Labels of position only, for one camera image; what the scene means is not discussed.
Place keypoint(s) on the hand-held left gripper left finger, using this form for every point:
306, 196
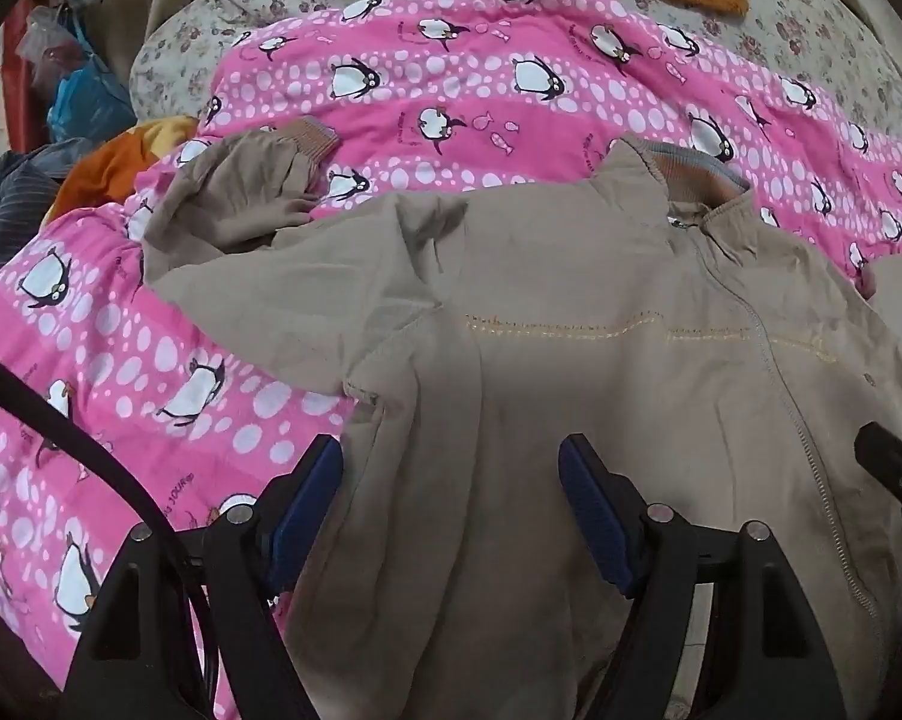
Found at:
317, 491

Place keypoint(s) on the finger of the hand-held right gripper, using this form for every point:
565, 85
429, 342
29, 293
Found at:
889, 461

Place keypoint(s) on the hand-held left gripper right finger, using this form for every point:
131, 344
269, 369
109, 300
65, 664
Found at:
593, 499

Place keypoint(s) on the beige zip jacket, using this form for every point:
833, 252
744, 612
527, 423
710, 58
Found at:
571, 315

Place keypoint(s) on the pink penguin print blanket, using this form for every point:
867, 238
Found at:
158, 360

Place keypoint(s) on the orange cloth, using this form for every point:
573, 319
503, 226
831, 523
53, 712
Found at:
114, 161

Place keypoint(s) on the dark striped cloth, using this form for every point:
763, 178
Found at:
16, 195

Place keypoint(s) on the floral bed sheet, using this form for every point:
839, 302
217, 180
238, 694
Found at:
803, 22

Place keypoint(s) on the blue plastic bag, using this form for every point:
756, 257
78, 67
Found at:
84, 101

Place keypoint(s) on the clear plastic bag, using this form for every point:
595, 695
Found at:
46, 37

